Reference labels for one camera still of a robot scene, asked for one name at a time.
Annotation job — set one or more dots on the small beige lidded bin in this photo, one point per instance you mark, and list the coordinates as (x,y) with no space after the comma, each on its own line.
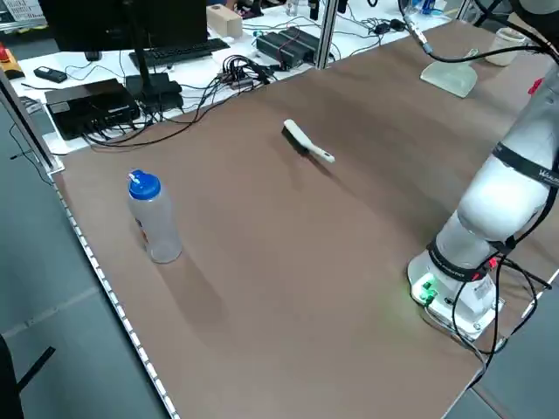
(502,48)

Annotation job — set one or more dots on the clear bottle blue lid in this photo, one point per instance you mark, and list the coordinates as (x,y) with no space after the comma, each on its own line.
(157,218)

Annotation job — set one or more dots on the black keyboard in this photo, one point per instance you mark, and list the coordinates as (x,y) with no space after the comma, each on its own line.
(183,51)

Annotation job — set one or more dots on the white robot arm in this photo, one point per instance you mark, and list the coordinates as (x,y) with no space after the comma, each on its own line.
(493,205)

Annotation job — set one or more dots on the white hand brush black bristles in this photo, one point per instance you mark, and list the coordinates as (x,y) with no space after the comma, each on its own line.
(301,137)

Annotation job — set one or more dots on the flat black device box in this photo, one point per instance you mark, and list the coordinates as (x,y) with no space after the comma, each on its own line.
(87,102)

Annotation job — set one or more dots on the red emergency stop button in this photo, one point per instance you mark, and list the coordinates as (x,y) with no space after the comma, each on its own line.
(4,53)

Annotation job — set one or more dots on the black monitor with stand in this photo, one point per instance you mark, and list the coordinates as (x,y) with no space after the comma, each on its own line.
(109,26)

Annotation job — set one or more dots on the aluminium profile post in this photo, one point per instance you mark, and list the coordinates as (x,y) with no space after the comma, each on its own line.
(327,35)

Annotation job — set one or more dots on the wooden block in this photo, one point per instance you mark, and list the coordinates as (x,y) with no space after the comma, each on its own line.
(225,22)

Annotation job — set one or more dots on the clear acrylic panel stand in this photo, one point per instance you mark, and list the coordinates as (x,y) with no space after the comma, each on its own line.
(30,126)

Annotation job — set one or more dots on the black usb hub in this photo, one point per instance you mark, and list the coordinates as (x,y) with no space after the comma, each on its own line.
(236,77)

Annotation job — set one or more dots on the black computer mouse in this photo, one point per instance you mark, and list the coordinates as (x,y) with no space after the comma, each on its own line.
(92,55)

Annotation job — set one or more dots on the black finned power supply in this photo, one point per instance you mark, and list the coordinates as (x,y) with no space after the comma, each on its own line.
(286,46)

